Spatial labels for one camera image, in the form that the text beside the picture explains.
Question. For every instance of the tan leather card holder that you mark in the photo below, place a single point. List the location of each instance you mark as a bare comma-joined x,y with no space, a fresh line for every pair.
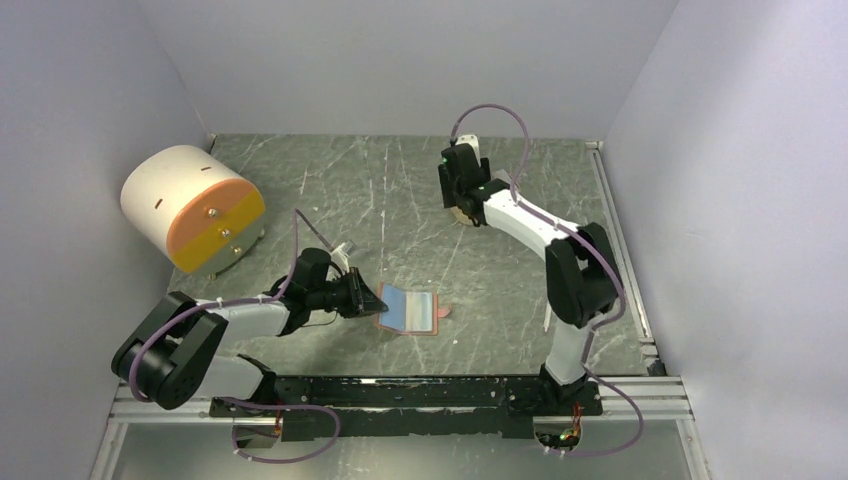
412,313

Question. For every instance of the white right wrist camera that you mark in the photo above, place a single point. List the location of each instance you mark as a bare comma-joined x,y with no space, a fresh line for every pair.
471,140

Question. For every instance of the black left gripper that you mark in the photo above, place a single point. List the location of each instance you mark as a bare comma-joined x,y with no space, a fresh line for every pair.
361,300

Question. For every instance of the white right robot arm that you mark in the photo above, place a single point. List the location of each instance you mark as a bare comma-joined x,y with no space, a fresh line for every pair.
582,280

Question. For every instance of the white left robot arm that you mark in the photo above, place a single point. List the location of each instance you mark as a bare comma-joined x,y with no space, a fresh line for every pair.
176,352

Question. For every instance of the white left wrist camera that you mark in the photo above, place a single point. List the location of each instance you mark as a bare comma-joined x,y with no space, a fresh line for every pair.
341,254

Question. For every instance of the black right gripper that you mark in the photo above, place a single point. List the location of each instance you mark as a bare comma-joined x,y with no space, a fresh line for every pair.
447,188

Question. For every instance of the white cylindrical drawer unit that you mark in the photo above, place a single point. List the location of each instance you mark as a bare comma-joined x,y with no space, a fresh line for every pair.
199,213

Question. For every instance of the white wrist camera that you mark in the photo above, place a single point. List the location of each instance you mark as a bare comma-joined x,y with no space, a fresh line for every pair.
341,254
471,140

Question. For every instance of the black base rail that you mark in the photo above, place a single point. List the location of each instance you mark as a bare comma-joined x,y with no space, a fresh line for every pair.
311,407

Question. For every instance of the white pen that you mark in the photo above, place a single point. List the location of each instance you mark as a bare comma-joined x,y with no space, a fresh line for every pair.
547,318

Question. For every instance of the beige oval tray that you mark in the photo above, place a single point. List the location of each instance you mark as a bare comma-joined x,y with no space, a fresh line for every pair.
463,218

